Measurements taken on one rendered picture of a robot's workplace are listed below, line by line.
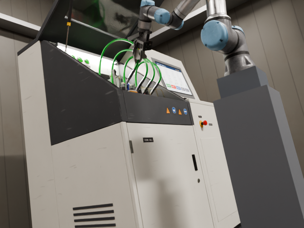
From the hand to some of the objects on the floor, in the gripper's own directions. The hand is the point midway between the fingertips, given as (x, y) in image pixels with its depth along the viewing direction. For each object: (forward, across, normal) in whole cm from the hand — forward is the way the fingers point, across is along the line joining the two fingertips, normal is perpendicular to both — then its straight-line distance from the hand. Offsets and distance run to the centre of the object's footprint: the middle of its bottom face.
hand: (137, 60), depth 170 cm
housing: (+136, -9, -34) cm, 141 cm away
